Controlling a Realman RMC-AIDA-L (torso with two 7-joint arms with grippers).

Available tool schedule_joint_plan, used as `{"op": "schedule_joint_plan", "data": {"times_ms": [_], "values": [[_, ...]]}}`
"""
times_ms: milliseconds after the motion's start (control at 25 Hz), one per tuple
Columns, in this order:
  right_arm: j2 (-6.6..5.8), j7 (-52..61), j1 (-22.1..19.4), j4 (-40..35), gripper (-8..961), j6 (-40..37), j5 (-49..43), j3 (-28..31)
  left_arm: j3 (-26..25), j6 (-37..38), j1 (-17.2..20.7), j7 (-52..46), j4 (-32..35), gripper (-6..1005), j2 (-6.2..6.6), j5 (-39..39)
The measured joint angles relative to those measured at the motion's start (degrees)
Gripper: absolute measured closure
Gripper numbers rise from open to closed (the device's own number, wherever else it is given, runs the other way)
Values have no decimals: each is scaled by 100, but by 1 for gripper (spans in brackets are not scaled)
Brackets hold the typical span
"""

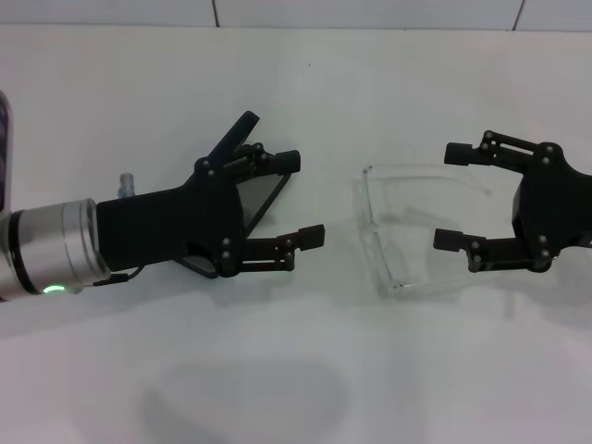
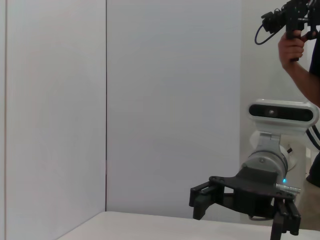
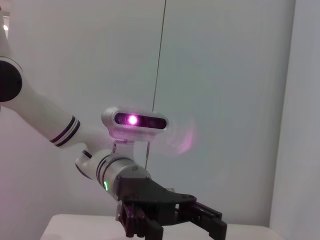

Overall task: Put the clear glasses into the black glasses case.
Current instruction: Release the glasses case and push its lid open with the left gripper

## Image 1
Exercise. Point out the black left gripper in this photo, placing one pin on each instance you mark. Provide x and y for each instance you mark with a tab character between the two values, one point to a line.
194	217

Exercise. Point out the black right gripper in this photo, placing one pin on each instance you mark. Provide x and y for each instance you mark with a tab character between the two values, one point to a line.
555	208

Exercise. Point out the black glasses case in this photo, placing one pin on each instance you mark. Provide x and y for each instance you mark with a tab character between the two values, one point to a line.
259	194

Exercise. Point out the clear transparent glasses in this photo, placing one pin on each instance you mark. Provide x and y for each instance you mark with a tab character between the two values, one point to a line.
371	217

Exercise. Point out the small silver left wrist fitting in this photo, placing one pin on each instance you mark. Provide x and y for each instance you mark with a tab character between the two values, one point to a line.
127	185

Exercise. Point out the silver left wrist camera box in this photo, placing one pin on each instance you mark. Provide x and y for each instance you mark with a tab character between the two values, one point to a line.
4	152

